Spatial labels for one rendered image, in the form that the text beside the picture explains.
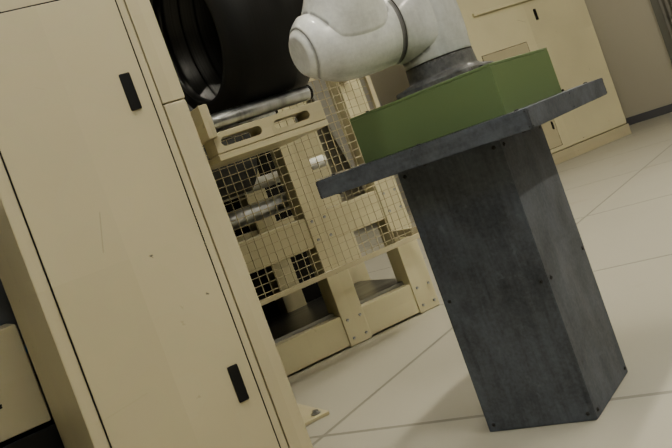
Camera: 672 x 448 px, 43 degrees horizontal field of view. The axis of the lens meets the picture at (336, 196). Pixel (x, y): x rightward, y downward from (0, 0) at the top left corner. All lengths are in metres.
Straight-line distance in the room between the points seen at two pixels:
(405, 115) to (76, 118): 0.64
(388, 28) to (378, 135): 0.22
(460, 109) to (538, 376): 0.59
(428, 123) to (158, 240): 0.58
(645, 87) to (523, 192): 7.57
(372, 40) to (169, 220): 0.54
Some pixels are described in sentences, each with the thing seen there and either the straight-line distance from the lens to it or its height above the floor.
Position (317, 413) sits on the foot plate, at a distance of 2.53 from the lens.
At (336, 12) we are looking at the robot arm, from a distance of 1.73.
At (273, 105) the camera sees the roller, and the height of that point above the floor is 0.89.
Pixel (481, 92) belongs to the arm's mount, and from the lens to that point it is 1.68.
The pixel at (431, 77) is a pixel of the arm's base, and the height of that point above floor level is 0.77.
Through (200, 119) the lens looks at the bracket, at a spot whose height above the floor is 0.91.
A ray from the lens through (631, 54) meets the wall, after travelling 9.32.
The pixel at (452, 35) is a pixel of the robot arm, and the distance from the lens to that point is 1.86.
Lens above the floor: 0.67
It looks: 2 degrees down
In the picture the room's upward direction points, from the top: 20 degrees counter-clockwise
